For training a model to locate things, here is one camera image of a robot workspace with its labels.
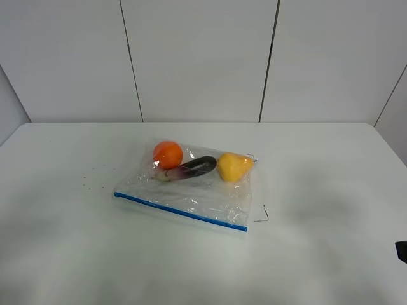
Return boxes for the clear zip bag blue seal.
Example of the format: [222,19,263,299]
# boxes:
[113,139,258,232]

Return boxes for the orange fruit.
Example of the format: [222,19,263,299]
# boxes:
[153,141,183,170]

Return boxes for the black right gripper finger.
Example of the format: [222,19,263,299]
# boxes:
[395,241,407,262]

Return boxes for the purple eggplant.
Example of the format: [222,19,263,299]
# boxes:
[155,156,217,182]

